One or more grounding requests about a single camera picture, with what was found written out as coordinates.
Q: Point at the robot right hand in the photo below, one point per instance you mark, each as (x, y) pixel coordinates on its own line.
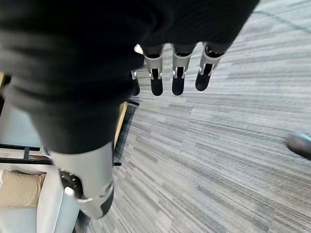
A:
(80, 72)

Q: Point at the dark shoe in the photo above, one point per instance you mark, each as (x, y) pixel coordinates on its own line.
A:
(300, 145)

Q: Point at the beige cushion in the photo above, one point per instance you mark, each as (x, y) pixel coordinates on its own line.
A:
(20, 189)

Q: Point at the light grey sofa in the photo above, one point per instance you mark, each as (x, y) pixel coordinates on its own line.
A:
(52, 211)

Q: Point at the black frame shoe rack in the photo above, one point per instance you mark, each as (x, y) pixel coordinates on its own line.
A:
(26, 153)

